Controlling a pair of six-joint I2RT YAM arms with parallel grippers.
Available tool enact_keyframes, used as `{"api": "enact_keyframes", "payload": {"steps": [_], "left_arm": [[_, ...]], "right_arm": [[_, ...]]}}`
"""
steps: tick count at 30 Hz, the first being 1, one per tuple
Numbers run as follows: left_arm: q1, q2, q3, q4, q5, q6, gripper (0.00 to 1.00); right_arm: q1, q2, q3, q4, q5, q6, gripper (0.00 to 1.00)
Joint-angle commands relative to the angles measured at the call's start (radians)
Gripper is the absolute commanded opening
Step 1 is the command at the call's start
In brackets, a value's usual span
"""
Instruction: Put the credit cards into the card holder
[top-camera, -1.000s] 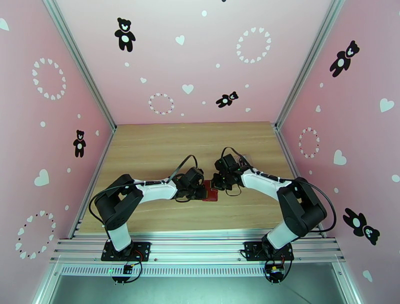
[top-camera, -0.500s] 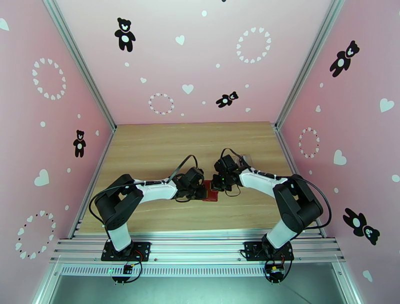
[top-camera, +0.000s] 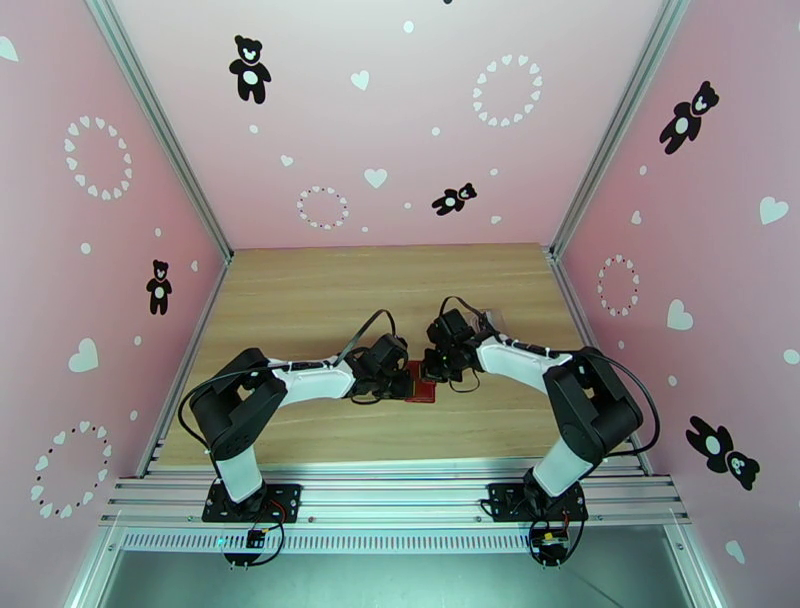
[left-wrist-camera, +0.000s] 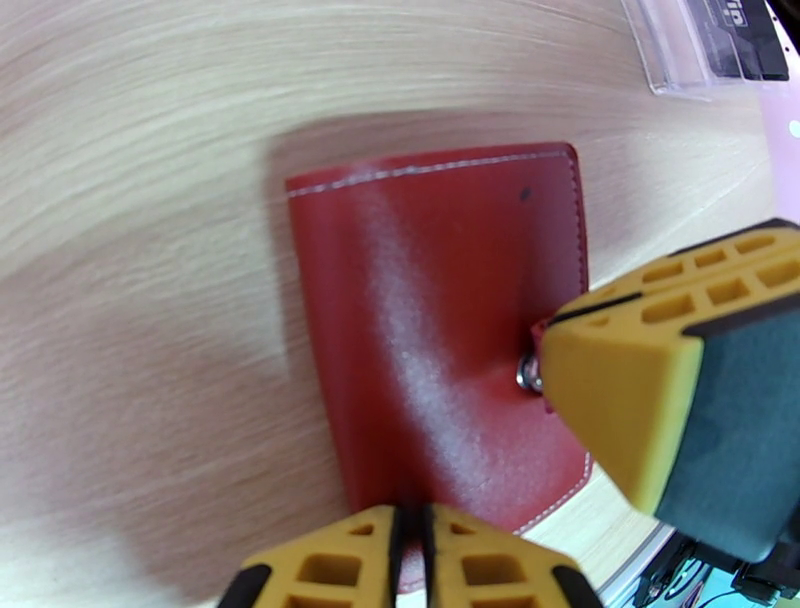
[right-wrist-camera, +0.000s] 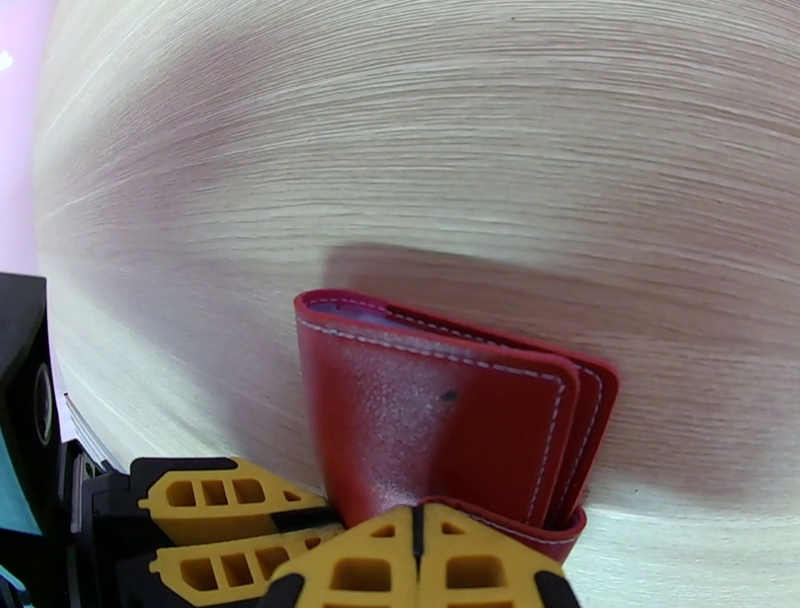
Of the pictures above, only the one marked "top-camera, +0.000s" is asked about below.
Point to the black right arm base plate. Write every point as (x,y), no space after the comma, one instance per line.
(500,500)

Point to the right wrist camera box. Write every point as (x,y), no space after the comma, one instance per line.
(449,326)

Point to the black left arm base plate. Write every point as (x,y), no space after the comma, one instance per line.
(287,500)

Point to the black teddy bear wall sticker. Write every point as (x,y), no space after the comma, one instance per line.
(250,87)

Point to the red card holder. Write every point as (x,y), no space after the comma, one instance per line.
(422,395)

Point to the small black circuit board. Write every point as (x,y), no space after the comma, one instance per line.
(255,539)

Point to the perforated metal strip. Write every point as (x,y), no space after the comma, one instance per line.
(400,542)

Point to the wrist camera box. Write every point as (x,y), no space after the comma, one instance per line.
(387,351)
(449,326)

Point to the aluminium corner frame post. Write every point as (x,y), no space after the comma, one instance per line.
(617,125)
(697,575)
(161,125)
(94,575)

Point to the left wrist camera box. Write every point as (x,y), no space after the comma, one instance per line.
(387,351)

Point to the clear plastic card box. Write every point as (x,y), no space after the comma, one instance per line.
(490,319)

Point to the aluminium table side rail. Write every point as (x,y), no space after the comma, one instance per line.
(565,281)
(207,306)

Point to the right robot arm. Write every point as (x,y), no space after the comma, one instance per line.
(512,362)

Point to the circuit board with yellow connector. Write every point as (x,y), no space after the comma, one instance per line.
(550,545)

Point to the grey sheet metal pan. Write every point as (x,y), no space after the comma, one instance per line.
(400,584)

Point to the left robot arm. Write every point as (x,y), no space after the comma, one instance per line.
(312,381)

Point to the wide aluminium rail bed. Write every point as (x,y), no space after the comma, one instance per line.
(400,494)

